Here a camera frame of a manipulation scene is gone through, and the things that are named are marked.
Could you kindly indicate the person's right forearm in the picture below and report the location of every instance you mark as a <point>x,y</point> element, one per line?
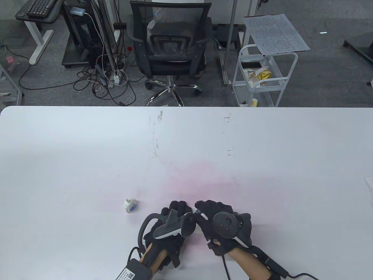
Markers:
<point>250,265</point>

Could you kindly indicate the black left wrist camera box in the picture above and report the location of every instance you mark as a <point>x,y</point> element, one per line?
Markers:
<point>132,269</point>

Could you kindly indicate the clear correction fluid brush cap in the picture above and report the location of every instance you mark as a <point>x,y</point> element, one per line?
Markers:
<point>197,211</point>

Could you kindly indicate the black computer tower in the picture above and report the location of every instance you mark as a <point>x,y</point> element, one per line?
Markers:
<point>80,26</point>

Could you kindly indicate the person's left forearm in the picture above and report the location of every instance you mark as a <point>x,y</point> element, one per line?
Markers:
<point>154,256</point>

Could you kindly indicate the aluminium stand frame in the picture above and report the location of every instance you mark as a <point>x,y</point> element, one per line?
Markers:
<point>106,43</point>

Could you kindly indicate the black desk white legs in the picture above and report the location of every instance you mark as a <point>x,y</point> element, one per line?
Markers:
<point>38,32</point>

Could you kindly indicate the white power strip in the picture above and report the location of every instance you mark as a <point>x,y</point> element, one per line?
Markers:
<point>116,77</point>

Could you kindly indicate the yellow packet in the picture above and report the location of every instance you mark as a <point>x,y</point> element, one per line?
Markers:
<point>263,75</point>

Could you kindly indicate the black floor box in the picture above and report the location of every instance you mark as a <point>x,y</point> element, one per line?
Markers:
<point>224,33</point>

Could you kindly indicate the black equipment platform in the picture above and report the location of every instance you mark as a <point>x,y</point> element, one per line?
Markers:
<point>360,45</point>

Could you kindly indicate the white rolling cart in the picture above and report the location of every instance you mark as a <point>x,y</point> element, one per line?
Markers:
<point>262,87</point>

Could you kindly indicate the circle pattern printed sheet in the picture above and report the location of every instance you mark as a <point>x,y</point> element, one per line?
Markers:
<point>276,33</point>

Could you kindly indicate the metal rack frame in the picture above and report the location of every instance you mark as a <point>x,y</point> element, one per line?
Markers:
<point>11,87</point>

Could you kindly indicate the white correction fluid bottle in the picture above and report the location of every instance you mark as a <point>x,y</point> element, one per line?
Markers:
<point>131,205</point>

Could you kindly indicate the black keyboard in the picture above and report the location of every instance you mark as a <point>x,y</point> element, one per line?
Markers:
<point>40,7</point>

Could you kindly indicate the black left hand controller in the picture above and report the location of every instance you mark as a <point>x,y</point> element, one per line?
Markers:
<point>174,226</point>

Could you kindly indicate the white paper sheet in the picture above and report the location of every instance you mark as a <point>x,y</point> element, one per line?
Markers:
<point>370,188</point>

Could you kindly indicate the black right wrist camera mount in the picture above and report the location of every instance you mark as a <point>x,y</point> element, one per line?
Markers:
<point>271,262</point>

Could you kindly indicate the person's right hand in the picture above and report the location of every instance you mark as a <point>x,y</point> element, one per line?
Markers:
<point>205,227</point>

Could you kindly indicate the black mesh office chair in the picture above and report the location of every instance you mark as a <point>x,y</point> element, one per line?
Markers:
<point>169,58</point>

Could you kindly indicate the black right hand controller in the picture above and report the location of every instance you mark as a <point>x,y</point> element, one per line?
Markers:
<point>225,223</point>

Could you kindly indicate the white crumpled wrapper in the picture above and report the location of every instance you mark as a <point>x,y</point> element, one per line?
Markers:
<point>252,75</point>

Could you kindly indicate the person's left hand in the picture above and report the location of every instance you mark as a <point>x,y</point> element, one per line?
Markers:
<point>174,248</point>

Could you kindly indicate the aluminium pole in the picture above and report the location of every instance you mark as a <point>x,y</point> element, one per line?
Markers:
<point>231,40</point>

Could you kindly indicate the black hand controller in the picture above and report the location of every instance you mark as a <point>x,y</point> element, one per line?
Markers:
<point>225,223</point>
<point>174,226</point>

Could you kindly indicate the white power adapter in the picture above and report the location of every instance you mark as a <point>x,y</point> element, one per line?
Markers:
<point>77,11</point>

